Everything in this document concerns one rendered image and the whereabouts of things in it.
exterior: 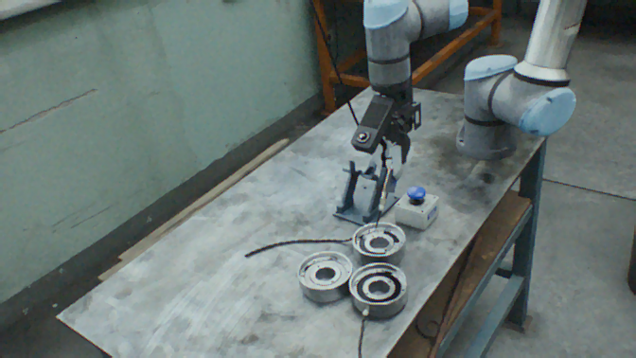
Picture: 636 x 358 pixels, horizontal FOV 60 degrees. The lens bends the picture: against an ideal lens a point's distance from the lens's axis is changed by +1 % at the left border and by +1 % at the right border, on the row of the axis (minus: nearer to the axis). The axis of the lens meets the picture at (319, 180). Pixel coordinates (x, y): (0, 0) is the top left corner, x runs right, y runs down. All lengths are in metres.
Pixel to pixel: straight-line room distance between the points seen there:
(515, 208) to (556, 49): 0.58
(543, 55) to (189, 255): 0.85
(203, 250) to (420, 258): 0.46
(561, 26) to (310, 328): 0.77
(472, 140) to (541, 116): 0.22
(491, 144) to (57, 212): 1.78
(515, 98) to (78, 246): 1.95
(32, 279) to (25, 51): 0.91
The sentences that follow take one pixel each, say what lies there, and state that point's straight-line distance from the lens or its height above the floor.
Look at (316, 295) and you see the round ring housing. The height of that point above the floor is 0.83.
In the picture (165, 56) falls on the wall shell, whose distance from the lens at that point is 2.66.
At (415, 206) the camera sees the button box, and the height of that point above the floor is 0.85.
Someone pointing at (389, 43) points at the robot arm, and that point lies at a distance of 0.97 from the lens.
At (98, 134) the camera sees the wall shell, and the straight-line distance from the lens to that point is 2.51.
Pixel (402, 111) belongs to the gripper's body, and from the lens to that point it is 1.05.
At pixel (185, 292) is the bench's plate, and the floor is 0.80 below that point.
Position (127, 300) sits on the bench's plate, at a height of 0.80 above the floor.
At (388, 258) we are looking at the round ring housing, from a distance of 1.06.
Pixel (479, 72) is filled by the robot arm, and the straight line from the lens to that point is 1.33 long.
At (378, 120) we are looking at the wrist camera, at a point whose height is 1.08.
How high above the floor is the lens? 1.54
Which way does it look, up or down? 33 degrees down
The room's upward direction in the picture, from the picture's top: 8 degrees counter-clockwise
